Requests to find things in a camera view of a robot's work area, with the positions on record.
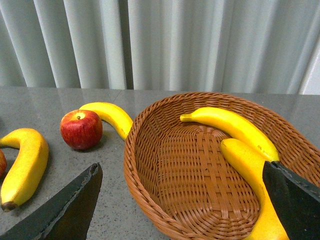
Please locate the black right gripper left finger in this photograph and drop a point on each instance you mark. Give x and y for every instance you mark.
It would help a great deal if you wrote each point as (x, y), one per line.
(67, 215)

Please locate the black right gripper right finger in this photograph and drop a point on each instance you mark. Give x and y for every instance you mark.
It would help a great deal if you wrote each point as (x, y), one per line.
(295, 200)

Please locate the yellow banana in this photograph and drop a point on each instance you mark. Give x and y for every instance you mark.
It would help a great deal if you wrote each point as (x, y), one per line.
(249, 164)
(236, 126)
(113, 115)

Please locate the yellow banana left table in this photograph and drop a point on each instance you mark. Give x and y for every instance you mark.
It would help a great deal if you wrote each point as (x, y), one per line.
(25, 174)

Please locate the red apple at edge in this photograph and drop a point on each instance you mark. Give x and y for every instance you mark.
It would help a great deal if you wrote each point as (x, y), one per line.
(3, 163)

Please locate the red apple on table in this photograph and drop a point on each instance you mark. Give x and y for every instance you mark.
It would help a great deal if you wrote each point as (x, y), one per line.
(81, 129)

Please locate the yellow banana in basket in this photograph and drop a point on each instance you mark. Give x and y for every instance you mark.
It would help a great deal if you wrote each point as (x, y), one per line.
(236, 126)

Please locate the brown wicker basket right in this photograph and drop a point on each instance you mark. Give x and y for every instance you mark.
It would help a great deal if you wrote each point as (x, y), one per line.
(178, 176)

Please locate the yellow banana behind apple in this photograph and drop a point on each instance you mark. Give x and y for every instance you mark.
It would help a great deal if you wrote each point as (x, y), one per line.
(113, 115)

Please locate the grey pleated curtain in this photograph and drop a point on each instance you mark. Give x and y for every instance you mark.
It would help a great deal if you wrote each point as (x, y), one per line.
(236, 46)

